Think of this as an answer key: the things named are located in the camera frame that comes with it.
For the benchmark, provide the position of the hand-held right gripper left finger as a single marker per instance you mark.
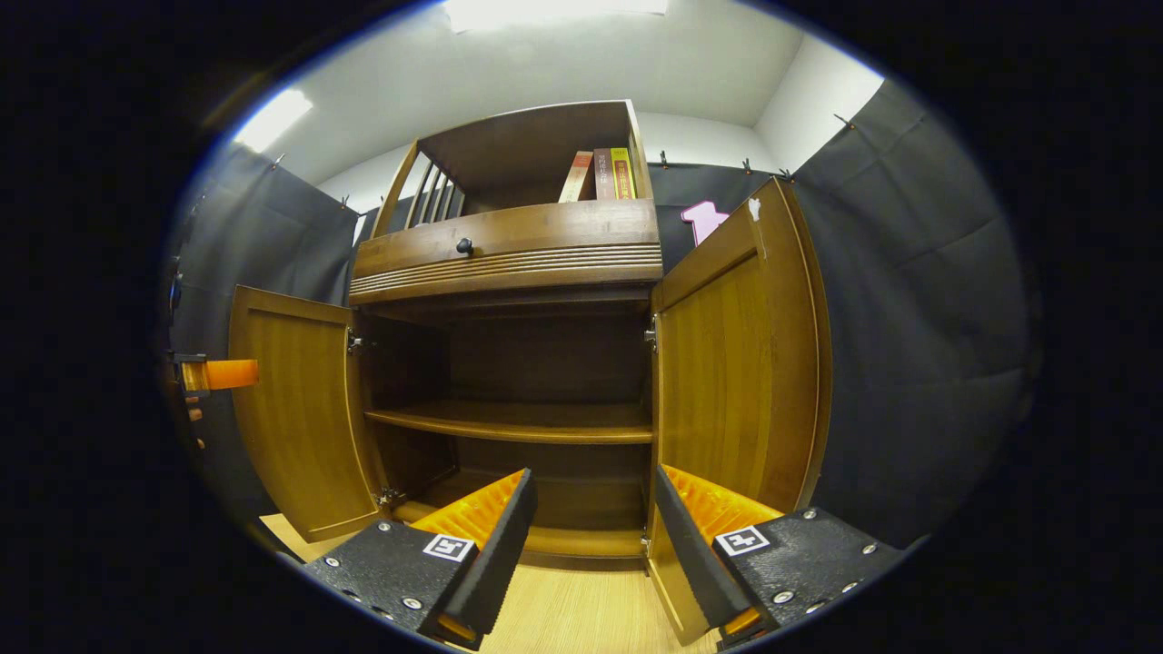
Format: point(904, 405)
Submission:
point(500, 563)

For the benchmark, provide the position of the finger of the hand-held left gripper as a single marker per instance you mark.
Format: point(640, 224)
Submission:
point(232, 373)

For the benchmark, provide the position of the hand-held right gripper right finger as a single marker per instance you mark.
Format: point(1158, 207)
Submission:
point(695, 554)

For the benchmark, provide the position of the wooden shoe cabinet door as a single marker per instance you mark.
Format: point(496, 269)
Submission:
point(736, 363)
point(291, 409)

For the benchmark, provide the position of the wooden cabinet shelf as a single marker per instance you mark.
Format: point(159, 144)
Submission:
point(518, 422)

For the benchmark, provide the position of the wooden cabinet drawer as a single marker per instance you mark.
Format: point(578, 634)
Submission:
point(563, 227)

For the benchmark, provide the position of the narrow ceiling light strip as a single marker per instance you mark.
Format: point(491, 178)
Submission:
point(273, 120)

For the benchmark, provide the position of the black backdrop cloth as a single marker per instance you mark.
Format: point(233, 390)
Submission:
point(909, 318)

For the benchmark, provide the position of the yellow book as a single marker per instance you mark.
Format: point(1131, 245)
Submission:
point(623, 173)

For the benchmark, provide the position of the dark red book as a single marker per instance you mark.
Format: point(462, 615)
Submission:
point(604, 174)

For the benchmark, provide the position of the tan book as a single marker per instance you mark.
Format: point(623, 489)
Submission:
point(576, 177)

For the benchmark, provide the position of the large ceiling light panel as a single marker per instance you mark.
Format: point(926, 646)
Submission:
point(554, 13)

